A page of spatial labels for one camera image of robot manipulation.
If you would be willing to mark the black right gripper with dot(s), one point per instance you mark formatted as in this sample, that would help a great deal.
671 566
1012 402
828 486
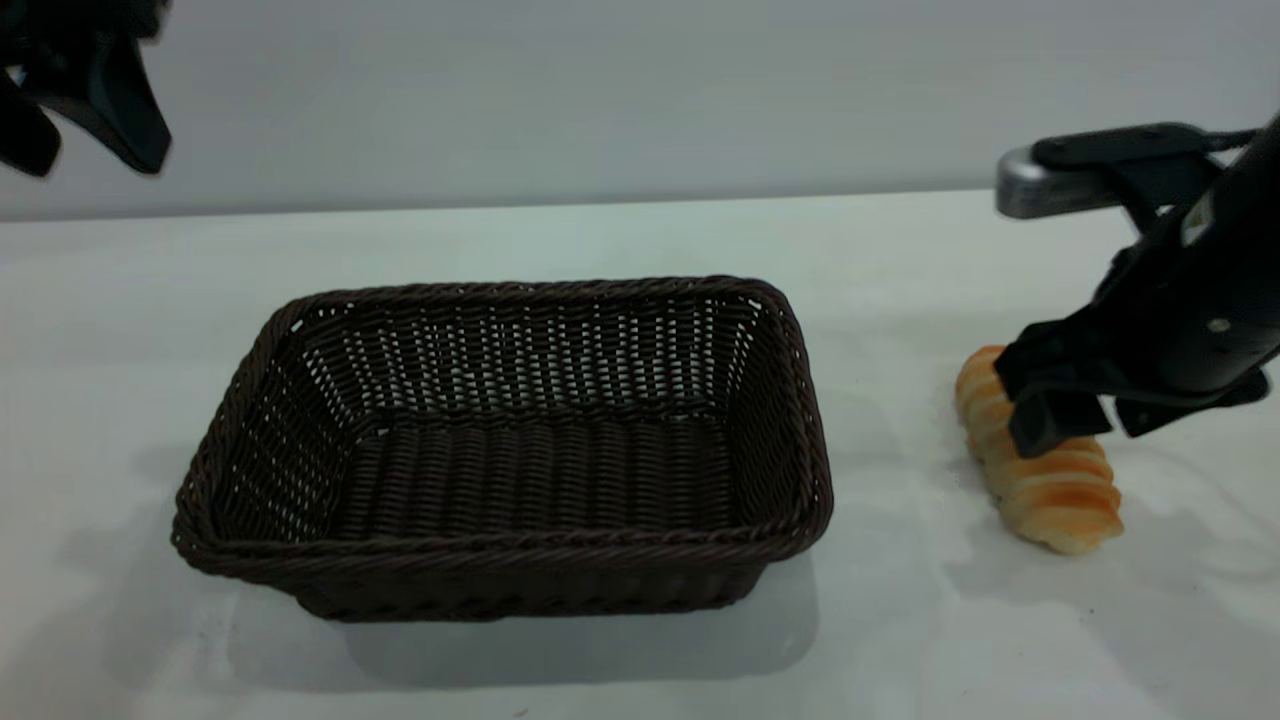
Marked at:
1200 320

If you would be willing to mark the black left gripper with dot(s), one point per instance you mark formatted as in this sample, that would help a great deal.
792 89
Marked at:
70 20

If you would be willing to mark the long ridged bread roll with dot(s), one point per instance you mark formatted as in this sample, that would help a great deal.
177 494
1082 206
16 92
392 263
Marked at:
1060 495

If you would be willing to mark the dark brown woven basket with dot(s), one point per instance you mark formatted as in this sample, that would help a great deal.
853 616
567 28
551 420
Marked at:
520 480

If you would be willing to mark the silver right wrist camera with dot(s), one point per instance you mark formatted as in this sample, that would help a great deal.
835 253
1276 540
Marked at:
1040 185

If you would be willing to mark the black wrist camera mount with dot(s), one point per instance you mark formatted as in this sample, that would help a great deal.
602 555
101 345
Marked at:
1130 148

